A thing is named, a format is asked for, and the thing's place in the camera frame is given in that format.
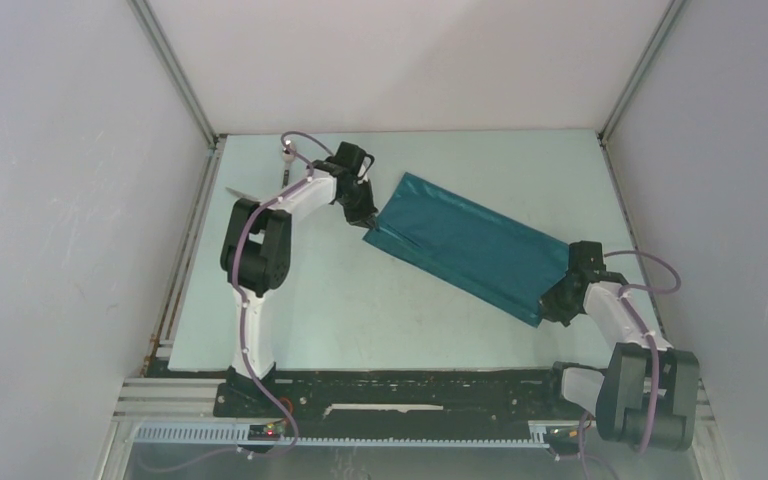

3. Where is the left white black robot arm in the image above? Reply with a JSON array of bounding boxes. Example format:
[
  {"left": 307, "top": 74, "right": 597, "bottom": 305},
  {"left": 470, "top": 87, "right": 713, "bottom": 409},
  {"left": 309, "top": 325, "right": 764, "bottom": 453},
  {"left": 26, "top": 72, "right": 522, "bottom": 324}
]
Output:
[{"left": 220, "top": 161, "right": 378, "bottom": 417}]

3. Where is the silver spoon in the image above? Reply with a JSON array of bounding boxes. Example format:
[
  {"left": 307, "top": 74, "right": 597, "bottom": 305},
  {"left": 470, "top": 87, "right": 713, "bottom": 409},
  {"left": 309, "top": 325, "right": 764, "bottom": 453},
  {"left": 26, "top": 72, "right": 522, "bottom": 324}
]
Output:
[{"left": 281, "top": 146, "right": 296, "bottom": 188}]

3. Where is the silver knife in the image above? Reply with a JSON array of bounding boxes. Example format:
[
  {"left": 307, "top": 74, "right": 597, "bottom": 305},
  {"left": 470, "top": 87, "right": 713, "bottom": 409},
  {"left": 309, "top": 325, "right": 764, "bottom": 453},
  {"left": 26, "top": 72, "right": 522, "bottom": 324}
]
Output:
[{"left": 225, "top": 187, "right": 260, "bottom": 202}]

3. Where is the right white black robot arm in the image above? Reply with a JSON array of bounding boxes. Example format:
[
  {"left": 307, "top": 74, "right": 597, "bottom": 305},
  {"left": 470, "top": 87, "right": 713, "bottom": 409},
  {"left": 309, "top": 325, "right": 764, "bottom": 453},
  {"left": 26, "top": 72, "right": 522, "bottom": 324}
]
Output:
[{"left": 538, "top": 241, "right": 700, "bottom": 453}]

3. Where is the grey slotted cable duct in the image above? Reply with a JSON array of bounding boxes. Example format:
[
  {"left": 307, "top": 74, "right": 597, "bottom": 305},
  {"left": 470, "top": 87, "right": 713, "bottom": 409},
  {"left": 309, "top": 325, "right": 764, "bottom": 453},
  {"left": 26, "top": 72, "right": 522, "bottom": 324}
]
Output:
[{"left": 133, "top": 422, "right": 549, "bottom": 448}]

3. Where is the teal cloth napkin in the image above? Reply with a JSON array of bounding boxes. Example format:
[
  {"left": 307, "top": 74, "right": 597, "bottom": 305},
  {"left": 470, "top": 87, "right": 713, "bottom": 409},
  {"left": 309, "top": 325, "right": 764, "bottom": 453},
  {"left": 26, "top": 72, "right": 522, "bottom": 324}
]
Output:
[{"left": 363, "top": 173, "right": 569, "bottom": 327}]

